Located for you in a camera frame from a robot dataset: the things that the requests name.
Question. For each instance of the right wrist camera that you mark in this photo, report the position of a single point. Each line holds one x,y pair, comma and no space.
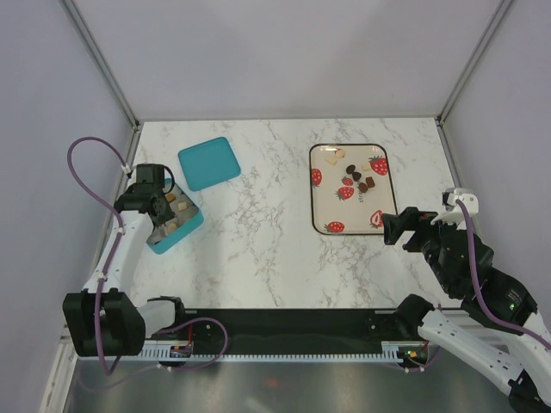
457,203

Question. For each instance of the strawberry pattern tray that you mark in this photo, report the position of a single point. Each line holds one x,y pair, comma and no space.
338,206

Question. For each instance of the teal box lid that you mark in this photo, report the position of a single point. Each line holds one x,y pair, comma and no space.
208,163

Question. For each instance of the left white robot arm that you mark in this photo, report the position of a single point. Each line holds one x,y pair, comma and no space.
102,319

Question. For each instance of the teal chocolate box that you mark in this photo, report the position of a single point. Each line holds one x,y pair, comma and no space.
187,220

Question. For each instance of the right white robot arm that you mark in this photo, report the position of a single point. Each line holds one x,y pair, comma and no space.
504,306

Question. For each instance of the brown rectangular chocolate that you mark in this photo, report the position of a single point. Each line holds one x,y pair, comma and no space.
370,182

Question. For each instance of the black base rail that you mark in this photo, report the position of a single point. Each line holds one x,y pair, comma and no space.
288,331

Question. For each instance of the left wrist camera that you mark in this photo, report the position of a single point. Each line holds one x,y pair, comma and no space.
150,173

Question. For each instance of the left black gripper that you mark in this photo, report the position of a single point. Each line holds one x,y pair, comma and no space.
168,213

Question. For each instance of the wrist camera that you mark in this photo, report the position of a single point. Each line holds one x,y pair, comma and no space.
150,173
457,203

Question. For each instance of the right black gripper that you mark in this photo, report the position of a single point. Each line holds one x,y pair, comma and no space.
410,218

